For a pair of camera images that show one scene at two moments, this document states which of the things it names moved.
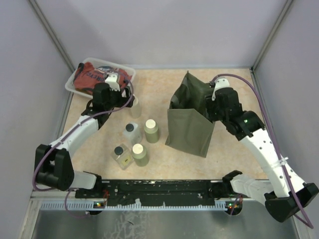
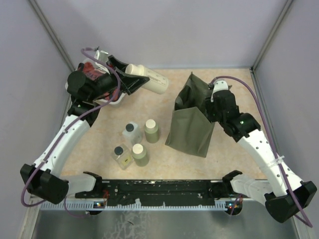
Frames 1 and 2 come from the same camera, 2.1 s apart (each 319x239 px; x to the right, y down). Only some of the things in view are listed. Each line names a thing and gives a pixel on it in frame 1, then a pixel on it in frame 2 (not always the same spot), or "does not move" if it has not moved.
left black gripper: (122, 99) → (130, 84)
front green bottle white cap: (140, 155) does not move
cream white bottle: (135, 111) → (158, 83)
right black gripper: (209, 104) does not move
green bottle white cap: (151, 131) does not move
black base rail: (170, 191) does not move
